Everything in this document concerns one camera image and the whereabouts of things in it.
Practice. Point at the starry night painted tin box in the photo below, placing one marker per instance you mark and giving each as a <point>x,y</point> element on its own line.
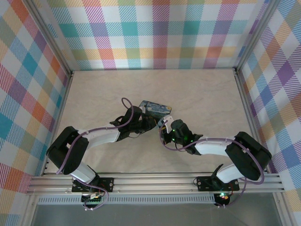
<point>156,109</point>

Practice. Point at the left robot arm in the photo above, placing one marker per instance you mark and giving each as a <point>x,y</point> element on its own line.
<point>103,139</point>

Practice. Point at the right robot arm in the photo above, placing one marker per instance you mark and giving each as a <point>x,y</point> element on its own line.
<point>211,148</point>

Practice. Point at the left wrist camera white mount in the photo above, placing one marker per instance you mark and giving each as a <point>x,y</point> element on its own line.
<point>143,109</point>

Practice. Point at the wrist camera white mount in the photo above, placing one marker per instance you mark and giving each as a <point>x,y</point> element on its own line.
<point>143,109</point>
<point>166,122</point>

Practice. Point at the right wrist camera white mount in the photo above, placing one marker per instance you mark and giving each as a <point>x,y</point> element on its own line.
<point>166,122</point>

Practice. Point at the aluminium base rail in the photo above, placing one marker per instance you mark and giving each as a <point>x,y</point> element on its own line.
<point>152,183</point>

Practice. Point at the aluminium side rail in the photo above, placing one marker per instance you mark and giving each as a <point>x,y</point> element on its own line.
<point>61,110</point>
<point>249,113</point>

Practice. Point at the aluminium frame post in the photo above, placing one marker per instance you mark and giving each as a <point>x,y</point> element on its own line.
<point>256,35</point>
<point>50,37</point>

